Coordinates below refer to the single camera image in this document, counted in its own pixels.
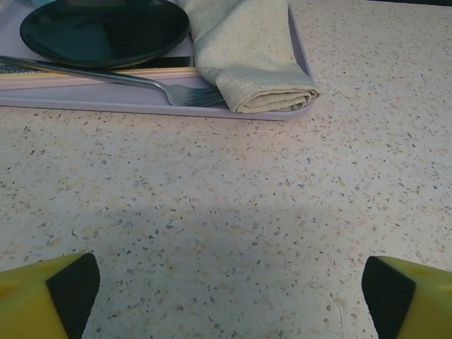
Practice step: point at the metal fork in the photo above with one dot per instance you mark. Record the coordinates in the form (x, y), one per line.
(176, 93)

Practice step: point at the beige folded cloth napkin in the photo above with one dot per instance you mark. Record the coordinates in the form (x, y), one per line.
(247, 53)

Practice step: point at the wooden chopstick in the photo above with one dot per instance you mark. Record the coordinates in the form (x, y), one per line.
(106, 76)

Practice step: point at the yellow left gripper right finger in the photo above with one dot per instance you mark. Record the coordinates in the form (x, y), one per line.
(420, 300)

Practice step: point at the black round plate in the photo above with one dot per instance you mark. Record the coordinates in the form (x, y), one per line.
(106, 31)

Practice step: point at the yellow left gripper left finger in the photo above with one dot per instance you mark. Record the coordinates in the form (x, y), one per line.
(31, 300)

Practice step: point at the lilac plastic tray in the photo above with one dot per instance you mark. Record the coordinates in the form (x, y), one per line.
(106, 99)

